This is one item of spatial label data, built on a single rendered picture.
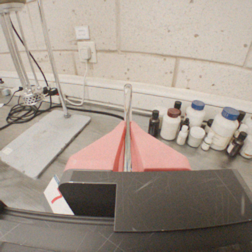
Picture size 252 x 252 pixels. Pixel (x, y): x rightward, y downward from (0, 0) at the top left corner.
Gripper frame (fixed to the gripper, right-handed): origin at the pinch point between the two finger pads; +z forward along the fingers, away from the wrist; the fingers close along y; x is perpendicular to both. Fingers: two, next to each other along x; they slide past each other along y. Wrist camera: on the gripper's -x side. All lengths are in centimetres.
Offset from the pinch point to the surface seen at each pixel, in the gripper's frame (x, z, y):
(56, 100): 21, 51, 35
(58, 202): 22.4, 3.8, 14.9
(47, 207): 24.2, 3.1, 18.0
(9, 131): 24, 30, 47
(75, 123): 22.5, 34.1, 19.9
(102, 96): 18, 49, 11
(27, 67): 8, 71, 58
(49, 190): 22.8, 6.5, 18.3
